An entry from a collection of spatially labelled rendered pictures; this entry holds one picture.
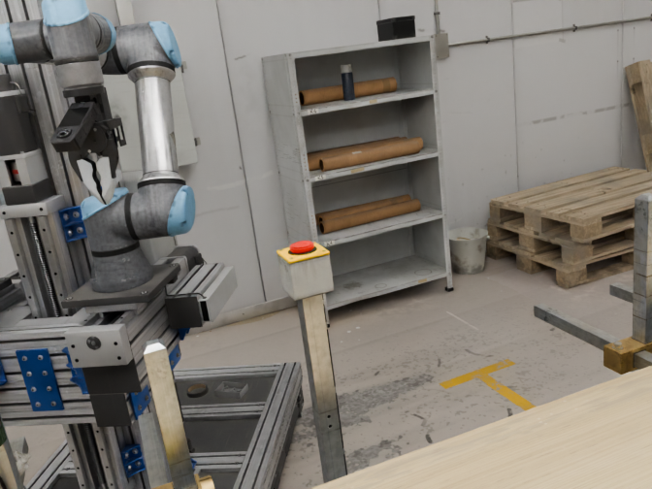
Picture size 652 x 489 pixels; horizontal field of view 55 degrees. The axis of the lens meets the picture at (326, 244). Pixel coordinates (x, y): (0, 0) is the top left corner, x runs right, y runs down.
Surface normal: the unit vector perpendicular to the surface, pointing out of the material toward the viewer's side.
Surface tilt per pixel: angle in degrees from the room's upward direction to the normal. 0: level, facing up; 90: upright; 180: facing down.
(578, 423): 0
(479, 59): 90
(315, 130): 90
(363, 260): 90
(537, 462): 0
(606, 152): 90
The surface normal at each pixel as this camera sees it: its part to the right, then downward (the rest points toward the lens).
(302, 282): 0.36, 0.23
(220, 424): -0.12, -0.95
